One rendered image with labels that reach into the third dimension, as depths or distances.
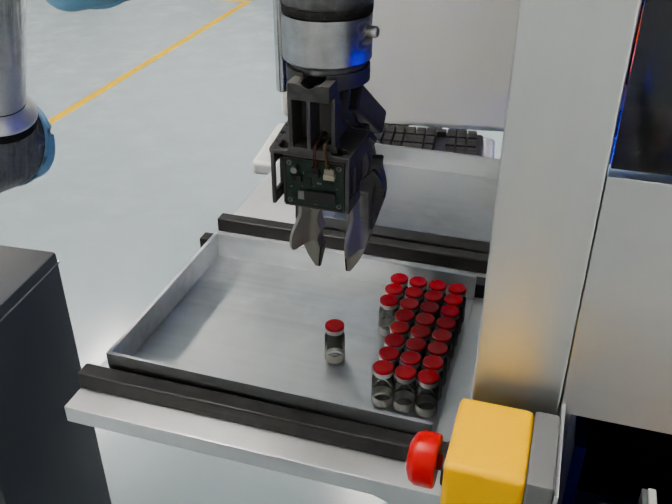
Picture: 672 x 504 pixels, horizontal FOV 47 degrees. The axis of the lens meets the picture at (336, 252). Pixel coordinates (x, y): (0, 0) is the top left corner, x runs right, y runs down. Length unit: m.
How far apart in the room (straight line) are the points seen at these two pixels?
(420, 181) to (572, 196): 0.72
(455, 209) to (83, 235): 2.00
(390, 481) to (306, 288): 0.32
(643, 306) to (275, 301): 0.50
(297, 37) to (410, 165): 0.65
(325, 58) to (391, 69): 0.96
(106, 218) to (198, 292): 2.10
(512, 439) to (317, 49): 0.33
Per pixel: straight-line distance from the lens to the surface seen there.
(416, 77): 1.59
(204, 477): 1.94
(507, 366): 0.59
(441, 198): 1.17
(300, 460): 0.74
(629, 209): 0.51
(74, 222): 3.05
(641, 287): 0.54
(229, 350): 0.86
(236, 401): 0.77
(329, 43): 0.63
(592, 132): 0.49
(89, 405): 0.83
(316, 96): 0.63
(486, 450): 0.55
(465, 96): 1.60
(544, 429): 0.57
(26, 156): 1.20
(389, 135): 1.51
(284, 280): 0.97
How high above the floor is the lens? 1.42
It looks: 32 degrees down
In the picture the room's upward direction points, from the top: straight up
